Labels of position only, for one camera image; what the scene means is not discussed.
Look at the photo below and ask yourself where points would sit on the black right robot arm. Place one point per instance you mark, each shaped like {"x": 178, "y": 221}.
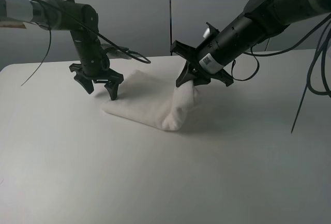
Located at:
{"x": 260, "y": 20}

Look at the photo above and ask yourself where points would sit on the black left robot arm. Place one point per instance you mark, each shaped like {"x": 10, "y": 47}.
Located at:
{"x": 82, "y": 22}

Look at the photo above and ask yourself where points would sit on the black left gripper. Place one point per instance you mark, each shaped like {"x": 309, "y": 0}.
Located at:
{"x": 85, "y": 80}

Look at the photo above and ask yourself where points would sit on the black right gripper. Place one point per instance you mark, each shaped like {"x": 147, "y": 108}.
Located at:
{"x": 194, "y": 71}

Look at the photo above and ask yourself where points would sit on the white towel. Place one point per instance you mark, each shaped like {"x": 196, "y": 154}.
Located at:
{"x": 154, "y": 102}

